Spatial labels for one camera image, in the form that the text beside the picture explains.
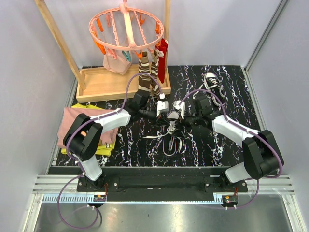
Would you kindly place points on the pink folded t-shirt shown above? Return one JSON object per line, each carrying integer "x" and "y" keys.
{"x": 70, "y": 115}

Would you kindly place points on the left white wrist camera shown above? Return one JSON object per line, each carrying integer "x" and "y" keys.
{"x": 162, "y": 107}

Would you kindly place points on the pink cloth hanging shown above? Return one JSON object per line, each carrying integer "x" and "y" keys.
{"x": 119, "y": 65}

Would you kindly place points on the aluminium rail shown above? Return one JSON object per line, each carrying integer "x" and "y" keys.
{"x": 66, "y": 189}

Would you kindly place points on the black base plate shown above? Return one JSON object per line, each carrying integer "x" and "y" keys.
{"x": 121, "y": 179}

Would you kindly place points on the wooden rack frame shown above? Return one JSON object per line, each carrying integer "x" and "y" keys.
{"x": 98, "y": 83}

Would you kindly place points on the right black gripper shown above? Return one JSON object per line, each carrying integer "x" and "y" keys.
{"x": 185, "y": 121}

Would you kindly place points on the brown striped sock right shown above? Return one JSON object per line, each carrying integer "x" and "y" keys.
{"x": 154, "y": 73}

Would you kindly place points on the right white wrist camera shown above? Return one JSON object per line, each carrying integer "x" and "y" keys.
{"x": 179, "y": 106}

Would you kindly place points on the black sneaker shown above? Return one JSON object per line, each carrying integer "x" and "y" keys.
{"x": 171, "y": 149}
{"x": 209, "y": 78}

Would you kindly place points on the white shoelace sneaker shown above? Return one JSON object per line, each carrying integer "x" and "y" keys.
{"x": 212, "y": 87}
{"x": 173, "y": 131}

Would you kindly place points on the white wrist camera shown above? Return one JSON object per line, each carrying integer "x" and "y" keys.
{"x": 179, "y": 106}
{"x": 162, "y": 107}

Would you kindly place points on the red sock hanging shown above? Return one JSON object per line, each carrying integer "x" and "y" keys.
{"x": 162, "y": 50}

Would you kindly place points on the brown striped sock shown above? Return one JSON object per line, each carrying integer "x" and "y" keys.
{"x": 154, "y": 73}
{"x": 144, "y": 69}

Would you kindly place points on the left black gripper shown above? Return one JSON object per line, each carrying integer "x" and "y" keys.
{"x": 155, "y": 115}

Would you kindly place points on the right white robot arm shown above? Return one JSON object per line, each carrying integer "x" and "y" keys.
{"x": 261, "y": 154}

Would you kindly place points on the yellow folded t-shirt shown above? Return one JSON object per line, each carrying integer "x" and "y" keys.
{"x": 101, "y": 150}

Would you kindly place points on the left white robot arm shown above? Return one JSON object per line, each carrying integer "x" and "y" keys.
{"x": 82, "y": 139}

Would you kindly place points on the brown striped sock left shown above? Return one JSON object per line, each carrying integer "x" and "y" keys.
{"x": 144, "y": 69}

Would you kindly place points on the pink round clip hanger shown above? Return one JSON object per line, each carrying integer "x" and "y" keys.
{"x": 125, "y": 29}

